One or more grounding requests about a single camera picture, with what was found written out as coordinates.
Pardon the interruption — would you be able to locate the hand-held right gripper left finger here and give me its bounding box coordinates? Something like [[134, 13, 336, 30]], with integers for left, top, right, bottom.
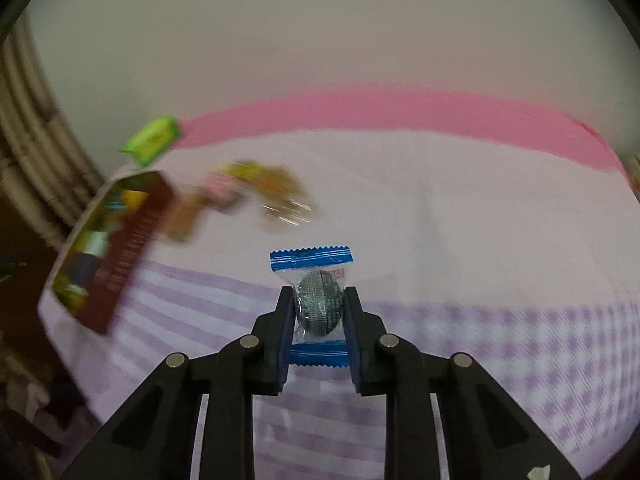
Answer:
[[62, 286, 296, 480]]

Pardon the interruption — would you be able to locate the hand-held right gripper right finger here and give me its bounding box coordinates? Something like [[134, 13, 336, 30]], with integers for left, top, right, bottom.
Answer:
[[344, 287, 583, 480]]

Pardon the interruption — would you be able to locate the blue-ended round candy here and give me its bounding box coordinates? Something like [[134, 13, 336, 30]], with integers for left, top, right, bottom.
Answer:
[[270, 244, 353, 367]]

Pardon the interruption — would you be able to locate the clear brown cookie packet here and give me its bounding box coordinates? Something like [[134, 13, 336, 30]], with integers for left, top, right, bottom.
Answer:
[[255, 165, 313, 233]]

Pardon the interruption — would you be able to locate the brown wafer packet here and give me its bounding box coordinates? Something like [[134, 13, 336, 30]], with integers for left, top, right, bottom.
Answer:
[[167, 192, 206, 243]]

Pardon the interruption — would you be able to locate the pink checked snack packet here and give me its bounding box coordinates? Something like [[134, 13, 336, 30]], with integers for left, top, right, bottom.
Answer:
[[207, 170, 243, 211]]

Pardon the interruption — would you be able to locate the small yellow brown snack packet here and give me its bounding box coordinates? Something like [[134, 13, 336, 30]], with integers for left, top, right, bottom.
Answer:
[[230, 160, 266, 181]]

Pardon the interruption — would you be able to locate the gold rectangular tin box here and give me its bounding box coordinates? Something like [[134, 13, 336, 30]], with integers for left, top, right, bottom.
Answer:
[[39, 170, 173, 336]]

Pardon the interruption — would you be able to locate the yellow orange snack packet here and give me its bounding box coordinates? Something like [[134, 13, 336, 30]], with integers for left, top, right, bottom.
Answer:
[[116, 189, 151, 209]]

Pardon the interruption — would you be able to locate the light blue navy packet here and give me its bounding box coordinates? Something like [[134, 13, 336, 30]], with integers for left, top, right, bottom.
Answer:
[[67, 230, 112, 288]]

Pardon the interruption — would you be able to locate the pink purple checked tablecloth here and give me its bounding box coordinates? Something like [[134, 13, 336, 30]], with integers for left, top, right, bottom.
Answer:
[[37, 89, 631, 480]]

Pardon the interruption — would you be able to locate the green tissue box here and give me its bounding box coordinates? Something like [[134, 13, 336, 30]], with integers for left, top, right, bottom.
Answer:
[[119, 116, 182, 167]]

